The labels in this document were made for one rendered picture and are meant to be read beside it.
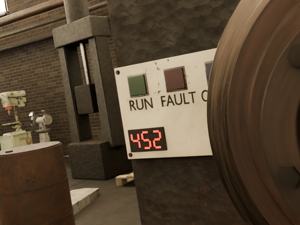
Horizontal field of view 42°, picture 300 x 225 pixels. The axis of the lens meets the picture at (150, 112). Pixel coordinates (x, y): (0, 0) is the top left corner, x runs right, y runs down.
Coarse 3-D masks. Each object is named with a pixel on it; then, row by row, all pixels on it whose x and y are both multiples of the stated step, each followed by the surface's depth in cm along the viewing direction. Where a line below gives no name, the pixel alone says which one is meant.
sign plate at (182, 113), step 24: (216, 48) 65; (120, 72) 75; (144, 72) 73; (192, 72) 68; (120, 96) 76; (144, 96) 73; (168, 96) 71; (192, 96) 68; (144, 120) 74; (168, 120) 71; (192, 120) 69; (144, 144) 74; (168, 144) 72; (192, 144) 69
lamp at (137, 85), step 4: (136, 76) 73; (140, 76) 73; (128, 80) 74; (132, 80) 74; (136, 80) 73; (140, 80) 73; (144, 80) 72; (132, 84) 74; (136, 84) 73; (140, 84) 73; (144, 84) 72; (132, 88) 74; (136, 88) 73; (140, 88) 73; (144, 88) 72; (132, 92) 74; (136, 92) 73; (140, 92) 73; (144, 92) 73
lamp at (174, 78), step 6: (168, 72) 69; (174, 72) 69; (180, 72) 68; (168, 78) 70; (174, 78) 69; (180, 78) 68; (168, 84) 70; (174, 84) 69; (180, 84) 69; (168, 90) 70
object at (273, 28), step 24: (288, 0) 44; (264, 24) 46; (288, 24) 43; (240, 48) 48; (264, 48) 45; (240, 72) 48; (264, 72) 45; (240, 96) 48; (240, 120) 49; (240, 144) 49; (240, 168) 50; (264, 168) 46; (264, 192) 48; (264, 216) 49; (288, 216) 45
